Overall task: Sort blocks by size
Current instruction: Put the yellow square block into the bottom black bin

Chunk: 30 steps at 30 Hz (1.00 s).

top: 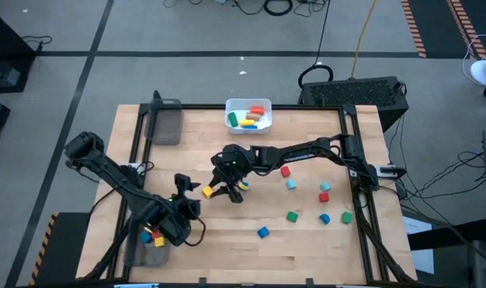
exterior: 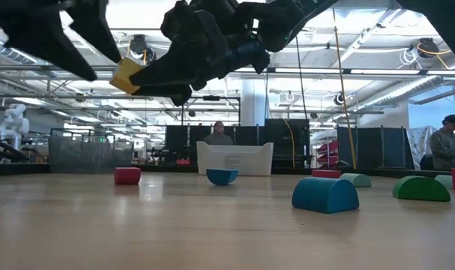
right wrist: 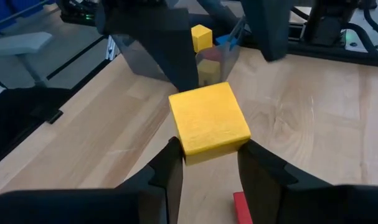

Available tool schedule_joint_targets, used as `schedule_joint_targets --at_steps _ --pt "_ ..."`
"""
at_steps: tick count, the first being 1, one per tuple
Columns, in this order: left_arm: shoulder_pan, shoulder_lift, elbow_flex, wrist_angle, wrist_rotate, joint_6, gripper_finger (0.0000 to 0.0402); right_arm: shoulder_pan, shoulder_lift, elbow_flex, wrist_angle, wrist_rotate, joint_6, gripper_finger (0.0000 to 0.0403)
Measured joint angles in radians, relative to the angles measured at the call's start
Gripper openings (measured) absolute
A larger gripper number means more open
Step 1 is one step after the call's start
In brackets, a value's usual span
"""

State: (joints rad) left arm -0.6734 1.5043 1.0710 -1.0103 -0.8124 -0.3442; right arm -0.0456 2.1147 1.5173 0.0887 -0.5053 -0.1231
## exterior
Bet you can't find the red shelf rack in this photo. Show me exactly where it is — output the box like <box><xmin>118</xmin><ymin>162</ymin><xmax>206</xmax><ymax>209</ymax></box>
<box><xmin>316</xmin><ymin>139</ymin><xmax>340</xmax><ymax>169</ymax></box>

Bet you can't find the light blue half-cylinder block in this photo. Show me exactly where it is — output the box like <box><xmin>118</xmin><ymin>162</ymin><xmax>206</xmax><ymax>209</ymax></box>
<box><xmin>339</xmin><ymin>172</ymin><xmax>373</xmax><ymax>188</ymax></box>
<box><xmin>434</xmin><ymin>174</ymin><xmax>454</xmax><ymax>191</ymax></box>

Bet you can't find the white plastic bin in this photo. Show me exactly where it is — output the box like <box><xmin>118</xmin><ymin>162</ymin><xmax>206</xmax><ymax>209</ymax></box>
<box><xmin>196</xmin><ymin>140</ymin><xmax>274</xmax><ymax>177</ymax></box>

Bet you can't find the red half-cylinder block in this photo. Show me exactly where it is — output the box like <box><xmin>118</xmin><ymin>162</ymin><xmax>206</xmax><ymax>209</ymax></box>
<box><xmin>112</xmin><ymin>166</ymin><xmax>142</xmax><ymax>186</ymax></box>
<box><xmin>311</xmin><ymin>169</ymin><xmax>343</xmax><ymax>179</ymax></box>

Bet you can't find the person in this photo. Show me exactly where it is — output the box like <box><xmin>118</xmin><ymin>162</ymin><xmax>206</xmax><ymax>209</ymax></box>
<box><xmin>202</xmin><ymin>120</ymin><xmax>235</xmax><ymax>146</ymax></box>
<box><xmin>428</xmin><ymin>114</ymin><xmax>455</xmax><ymax>172</ymax></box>

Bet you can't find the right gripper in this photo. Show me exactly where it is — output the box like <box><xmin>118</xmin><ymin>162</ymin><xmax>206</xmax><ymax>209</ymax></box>
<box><xmin>129</xmin><ymin>0</ymin><xmax>271</xmax><ymax>107</ymax></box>

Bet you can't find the clear grey plastic bin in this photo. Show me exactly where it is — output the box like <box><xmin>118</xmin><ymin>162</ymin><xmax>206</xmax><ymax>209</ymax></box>
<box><xmin>48</xmin><ymin>134</ymin><xmax>135</xmax><ymax>175</ymax></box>

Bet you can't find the black partition panel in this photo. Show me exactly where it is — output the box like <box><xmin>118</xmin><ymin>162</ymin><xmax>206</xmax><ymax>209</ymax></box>
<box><xmin>164</xmin><ymin>124</ymin><xmax>268</xmax><ymax>163</ymax></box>

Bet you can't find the yellow wooden cube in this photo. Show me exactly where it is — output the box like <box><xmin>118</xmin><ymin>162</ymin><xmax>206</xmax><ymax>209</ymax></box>
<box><xmin>109</xmin><ymin>56</ymin><xmax>145</xmax><ymax>95</ymax></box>

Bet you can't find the black metal gantry frame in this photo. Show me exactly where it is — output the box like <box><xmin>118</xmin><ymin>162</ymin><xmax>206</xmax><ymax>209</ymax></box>
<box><xmin>181</xmin><ymin>95</ymin><xmax>241</xmax><ymax>127</ymax></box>

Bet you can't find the yellow cable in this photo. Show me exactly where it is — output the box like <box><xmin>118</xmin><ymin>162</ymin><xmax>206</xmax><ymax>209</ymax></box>
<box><xmin>331</xmin><ymin>7</ymin><xmax>358</xmax><ymax>170</ymax></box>
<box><xmin>282</xmin><ymin>118</ymin><xmax>296</xmax><ymax>169</ymax></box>

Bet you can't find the green half-cylinder block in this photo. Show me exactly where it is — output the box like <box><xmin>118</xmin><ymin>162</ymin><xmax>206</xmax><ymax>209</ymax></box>
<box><xmin>392</xmin><ymin>175</ymin><xmax>452</xmax><ymax>203</ymax></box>

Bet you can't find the black ceiling cable reel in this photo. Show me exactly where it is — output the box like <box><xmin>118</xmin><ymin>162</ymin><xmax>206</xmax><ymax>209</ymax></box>
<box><xmin>409</xmin><ymin>37</ymin><xmax>452</xmax><ymax>61</ymax></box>
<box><xmin>129</xmin><ymin>34</ymin><xmax>157</xmax><ymax>65</ymax></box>

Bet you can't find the black tall cabinet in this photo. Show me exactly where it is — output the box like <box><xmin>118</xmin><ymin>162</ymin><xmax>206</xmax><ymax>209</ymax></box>
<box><xmin>264</xmin><ymin>118</ymin><xmax>311</xmax><ymax>169</ymax></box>

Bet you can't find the white patterned cloth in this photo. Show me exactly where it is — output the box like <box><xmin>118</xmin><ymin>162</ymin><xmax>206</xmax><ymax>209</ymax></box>
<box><xmin>406</xmin><ymin>126</ymin><xmax>438</xmax><ymax>170</ymax></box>

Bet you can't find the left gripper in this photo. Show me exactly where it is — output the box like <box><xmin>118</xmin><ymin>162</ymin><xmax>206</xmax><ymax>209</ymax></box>
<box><xmin>0</xmin><ymin>0</ymin><xmax>122</xmax><ymax>82</ymax></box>

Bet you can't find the dark blue partition panel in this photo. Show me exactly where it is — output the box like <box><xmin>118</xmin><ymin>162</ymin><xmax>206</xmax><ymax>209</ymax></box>
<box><xmin>336</xmin><ymin>126</ymin><xmax>415</xmax><ymax>170</ymax></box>

